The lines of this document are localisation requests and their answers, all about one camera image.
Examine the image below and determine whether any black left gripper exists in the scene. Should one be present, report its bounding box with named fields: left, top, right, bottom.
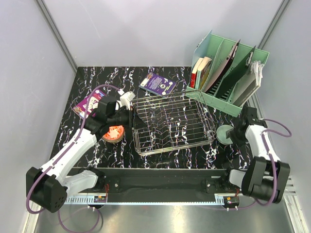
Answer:
left=108, top=105, right=148, bottom=131

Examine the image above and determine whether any pale green upturned bowl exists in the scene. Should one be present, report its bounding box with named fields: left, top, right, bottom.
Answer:
left=216, top=125, right=234, bottom=146

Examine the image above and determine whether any wire dish rack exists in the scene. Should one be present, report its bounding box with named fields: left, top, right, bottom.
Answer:
left=131, top=90, right=216, bottom=156

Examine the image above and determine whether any red white floral bowl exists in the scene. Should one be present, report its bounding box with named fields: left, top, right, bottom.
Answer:
left=105, top=125, right=125, bottom=137

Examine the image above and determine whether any orange bowl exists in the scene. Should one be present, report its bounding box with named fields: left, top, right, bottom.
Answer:
left=115, top=100, right=121, bottom=110

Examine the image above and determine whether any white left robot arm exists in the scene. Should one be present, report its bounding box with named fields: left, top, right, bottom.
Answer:
left=26, top=91, right=135, bottom=214

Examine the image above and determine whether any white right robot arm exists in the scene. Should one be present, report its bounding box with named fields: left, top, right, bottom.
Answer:
left=217, top=106, right=292, bottom=206

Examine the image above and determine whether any dark purple paperback book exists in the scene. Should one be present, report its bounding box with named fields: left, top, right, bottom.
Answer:
left=139, top=72, right=176, bottom=96

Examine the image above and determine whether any purple rabbit picture book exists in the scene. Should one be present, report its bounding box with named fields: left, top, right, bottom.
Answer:
left=72, top=90, right=105, bottom=119

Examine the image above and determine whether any mint green file organizer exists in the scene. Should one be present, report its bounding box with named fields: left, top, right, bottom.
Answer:
left=187, top=32, right=269, bottom=117

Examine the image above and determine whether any cream paperback book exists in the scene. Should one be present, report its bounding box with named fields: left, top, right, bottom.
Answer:
left=192, top=56, right=212, bottom=90

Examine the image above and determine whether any red spine book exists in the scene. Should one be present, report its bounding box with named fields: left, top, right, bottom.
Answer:
left=190, top=72, right=197, bottom=88

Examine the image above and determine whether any pink clipboard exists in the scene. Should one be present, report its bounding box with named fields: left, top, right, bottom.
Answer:
left=203, top=39, right=240, bottom=93

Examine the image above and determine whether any dark green clipboard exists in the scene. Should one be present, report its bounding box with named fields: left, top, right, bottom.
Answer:
left=215, top=46, right=256, bottom=99

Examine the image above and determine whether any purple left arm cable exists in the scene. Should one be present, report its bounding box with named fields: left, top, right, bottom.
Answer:
left=25, top=84, right=124, bottom=233

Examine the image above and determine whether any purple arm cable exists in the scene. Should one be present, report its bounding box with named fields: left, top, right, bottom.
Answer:
left=25, top=84, right=124, bottom=233
left=230, top=118, right=292, bottom=212

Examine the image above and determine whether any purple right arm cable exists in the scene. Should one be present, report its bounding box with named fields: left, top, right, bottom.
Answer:
left=230, top=118, right=292, bottom=212

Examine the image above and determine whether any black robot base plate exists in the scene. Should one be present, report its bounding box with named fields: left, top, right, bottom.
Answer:
left=99, top=168, right=239, bottom=205

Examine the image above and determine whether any aluminium frame rail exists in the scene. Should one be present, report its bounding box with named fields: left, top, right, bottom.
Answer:
left=31, top=174, right=298, bottom=207

